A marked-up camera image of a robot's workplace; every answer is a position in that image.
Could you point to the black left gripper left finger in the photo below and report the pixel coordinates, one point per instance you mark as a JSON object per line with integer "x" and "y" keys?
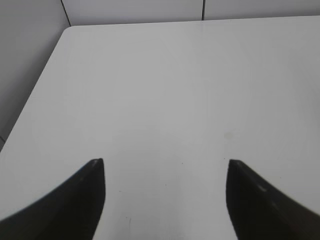
{"x": 71, "y": 211}

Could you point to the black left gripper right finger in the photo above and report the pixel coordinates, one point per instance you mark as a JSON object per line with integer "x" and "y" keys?
{"x": 259, "y": 211}

